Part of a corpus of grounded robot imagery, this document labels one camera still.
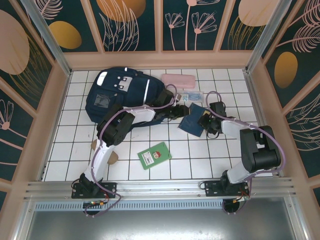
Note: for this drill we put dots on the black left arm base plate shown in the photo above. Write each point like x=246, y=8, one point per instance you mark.
x=110, y=188

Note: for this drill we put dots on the clear plastic ruler pack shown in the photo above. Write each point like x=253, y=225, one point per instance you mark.
x=192, y=97

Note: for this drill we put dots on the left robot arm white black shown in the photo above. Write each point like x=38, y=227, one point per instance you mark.
x=142, y=113

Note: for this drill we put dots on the pink pencil case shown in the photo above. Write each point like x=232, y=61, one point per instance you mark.
x=178, y=80

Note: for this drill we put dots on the aluminium corner post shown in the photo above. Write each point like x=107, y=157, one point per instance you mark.
x=50, y=42
x=265, y=37

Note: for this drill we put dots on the tan cork pencil pouch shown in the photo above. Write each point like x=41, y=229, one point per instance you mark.
x=113, y=158

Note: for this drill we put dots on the navy blue backpack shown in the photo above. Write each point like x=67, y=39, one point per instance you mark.
x=130, y=95

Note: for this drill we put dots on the green notebook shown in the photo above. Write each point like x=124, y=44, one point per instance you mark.
x=154, y=156

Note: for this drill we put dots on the aluminium mounting rail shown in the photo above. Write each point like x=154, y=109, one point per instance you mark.
x=160, y=187

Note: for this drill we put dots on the dark blue notebook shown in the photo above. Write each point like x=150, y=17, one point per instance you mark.
x=191, y=122

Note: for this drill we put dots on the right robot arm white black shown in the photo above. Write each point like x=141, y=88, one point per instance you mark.
x=233, y=127

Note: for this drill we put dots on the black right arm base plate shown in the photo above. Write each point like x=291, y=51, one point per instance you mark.
x=212, y=187

